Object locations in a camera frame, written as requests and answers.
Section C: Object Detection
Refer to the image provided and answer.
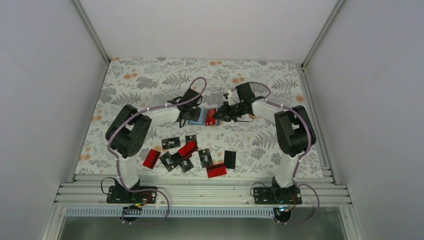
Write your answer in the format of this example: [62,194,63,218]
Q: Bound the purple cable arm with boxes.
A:
[245,81,321,200]
[106,76,208,195]

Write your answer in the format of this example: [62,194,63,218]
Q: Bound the black vip card upper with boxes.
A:
[161,137,181,150]

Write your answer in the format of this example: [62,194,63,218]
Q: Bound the red black card centre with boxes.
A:
[177,140,199,160]

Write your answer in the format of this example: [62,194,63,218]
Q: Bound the small black card bottom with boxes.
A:
[179,159,194,173]

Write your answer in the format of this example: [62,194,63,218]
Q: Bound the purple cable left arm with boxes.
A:
[106,76,208,195]

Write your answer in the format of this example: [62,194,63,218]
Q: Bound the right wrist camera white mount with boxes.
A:
[223,90,236,105]

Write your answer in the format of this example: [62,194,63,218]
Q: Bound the aluminium rail base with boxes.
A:
[54,174,352,207]

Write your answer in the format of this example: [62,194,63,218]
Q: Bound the small black card middle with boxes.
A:
[198,148,214,168]

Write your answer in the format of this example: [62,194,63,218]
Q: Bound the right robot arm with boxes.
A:
[212,81,316,204]

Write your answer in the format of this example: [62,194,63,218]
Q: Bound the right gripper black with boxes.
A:
[212,101,247,123]

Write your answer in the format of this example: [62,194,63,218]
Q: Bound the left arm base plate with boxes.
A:
[106,185,157,204]

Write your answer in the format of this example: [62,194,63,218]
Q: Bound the teal leather card holder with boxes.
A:
[188,107,221,126]

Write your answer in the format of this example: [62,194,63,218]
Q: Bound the small black card top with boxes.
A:
[185,134,197,145]

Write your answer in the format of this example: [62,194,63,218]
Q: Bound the small black card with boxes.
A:
[198,148,214,168]
[179,159,194,173]
[185,134,197,145]

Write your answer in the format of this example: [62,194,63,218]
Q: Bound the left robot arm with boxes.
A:
[105,88,202,203]

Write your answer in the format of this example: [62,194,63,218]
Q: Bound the black card far right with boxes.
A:
[224,150,237,170]

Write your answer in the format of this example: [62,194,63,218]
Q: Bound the perforated cable duct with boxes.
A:
[64,206,288,219]

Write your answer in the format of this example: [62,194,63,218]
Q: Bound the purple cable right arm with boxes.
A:
[245,81,321,200]

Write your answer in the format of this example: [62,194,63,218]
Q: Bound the black card lower left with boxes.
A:
[159,152,184,172]

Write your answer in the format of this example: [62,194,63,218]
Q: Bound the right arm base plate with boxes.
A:
[252,185,303,205]

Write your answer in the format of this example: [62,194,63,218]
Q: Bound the floral table mat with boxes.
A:
[75,57,305,178]

